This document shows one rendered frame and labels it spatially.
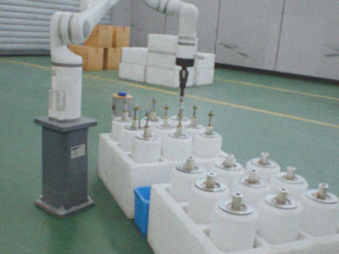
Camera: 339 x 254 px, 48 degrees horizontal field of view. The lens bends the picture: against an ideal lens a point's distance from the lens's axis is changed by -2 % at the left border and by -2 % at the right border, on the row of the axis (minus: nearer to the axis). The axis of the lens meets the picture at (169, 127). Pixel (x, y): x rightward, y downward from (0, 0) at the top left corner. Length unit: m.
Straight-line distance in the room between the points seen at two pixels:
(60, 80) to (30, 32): 5.78
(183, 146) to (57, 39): 0.52
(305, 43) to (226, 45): 1.44
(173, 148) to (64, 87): 0.40
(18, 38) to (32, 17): 0.44
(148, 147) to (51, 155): 0.31
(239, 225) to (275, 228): 0.11
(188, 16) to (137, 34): 6.93
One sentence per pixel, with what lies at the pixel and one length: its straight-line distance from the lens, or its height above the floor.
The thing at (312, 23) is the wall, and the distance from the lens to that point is 6.58.
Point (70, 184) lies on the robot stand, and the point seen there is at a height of 0.11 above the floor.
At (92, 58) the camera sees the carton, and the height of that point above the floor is 0.17.
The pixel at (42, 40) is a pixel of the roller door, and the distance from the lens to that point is 7.11.
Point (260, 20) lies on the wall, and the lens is 6.90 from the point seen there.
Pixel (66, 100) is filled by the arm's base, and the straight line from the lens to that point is 1.21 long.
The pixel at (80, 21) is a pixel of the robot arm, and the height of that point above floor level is 0.61.
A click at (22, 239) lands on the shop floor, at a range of 1.19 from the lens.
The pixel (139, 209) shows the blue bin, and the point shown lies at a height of 0.07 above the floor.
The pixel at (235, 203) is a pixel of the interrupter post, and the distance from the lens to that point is 0.83.
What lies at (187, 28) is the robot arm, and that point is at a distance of 1.51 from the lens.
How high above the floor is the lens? 0.60
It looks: 14 degrees down
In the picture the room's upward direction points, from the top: 5 degrees clockwise
